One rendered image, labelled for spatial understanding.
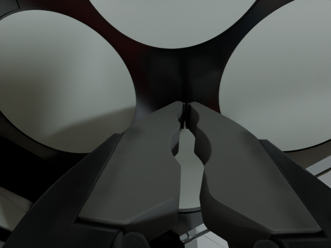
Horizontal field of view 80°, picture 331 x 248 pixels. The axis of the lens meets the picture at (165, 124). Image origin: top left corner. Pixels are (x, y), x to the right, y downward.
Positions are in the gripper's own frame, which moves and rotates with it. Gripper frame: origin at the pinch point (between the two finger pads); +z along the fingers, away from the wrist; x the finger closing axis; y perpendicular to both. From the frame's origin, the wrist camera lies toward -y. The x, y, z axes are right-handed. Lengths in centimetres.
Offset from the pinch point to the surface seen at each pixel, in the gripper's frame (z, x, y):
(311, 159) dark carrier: 1.2, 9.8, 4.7
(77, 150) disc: 1.3, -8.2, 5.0
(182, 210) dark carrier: 1.3, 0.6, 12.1
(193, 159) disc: 1.2, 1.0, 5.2
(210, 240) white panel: 6.5, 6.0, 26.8
